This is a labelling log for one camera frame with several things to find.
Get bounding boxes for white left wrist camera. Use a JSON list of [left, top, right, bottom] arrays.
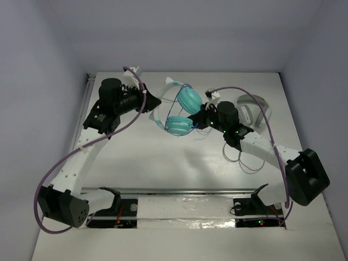
[[122, 66, 142, 86]]

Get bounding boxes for teal white cat-ear headphones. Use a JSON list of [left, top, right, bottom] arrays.
[[149, 77, 202, 136]]

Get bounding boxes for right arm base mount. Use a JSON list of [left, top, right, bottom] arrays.
[[229, 184, 285, 228]]

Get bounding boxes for grey white headphones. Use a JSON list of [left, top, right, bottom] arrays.
[[236, 94, 272, 133]]

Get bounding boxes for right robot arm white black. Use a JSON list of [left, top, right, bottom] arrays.
[[189, 102, 330, 206]]

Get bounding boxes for thin blue headphone cable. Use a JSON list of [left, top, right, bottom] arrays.
[[164, 84, 215, 141]]

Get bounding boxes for aluminium rail frame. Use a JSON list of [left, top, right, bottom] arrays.
[[73, 72, 294, 195]]

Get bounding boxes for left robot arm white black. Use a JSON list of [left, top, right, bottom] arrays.
[[34, 78, 161, 228]]

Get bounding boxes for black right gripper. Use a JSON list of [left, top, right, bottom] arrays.
[[187, 102, 228, 134]]

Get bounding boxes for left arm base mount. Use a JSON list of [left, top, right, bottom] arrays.
[[86, 187, 138, 229]]

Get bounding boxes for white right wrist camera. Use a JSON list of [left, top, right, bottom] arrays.
[[205, 90, 221, 110]]

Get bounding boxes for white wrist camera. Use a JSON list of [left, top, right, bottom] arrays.
[[122, 66, 142, 86], [205, 90, 221, 110]]

